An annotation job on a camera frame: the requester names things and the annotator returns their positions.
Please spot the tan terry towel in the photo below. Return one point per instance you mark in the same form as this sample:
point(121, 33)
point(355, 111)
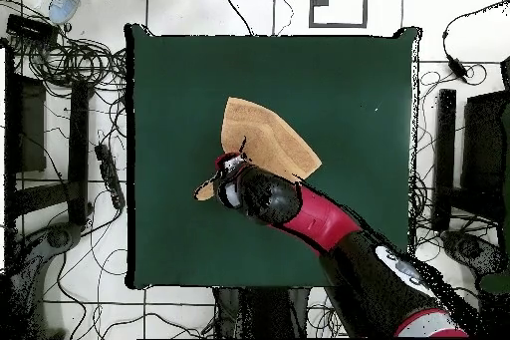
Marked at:
point(259, 132)

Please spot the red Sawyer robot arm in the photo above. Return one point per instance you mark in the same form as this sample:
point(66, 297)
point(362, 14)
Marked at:
point(318, 220)

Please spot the dark green table cloth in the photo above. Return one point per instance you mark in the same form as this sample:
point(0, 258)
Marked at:
point(179, 236)

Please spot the black power strip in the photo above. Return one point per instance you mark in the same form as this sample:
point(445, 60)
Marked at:
point(110, 178)

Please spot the grey stand base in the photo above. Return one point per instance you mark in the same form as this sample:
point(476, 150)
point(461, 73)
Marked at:
point(59, 236)
point(470, 250)

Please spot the light blue shoe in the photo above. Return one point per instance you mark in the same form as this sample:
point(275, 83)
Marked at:
point(65, 3)

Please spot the black rectangular box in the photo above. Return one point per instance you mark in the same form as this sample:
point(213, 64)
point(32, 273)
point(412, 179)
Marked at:
point(32, 29)

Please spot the black power adapter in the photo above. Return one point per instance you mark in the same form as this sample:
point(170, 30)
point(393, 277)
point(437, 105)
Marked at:
point(457, 68)

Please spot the dark green fabric bundle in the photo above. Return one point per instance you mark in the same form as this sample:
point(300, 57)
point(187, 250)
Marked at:
point(496, 283)

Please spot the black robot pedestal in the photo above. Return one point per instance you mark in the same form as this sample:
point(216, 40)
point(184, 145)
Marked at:
point(259, 312)

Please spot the grey square floor frame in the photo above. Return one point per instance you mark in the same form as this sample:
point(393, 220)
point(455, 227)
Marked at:
point(310, 9)

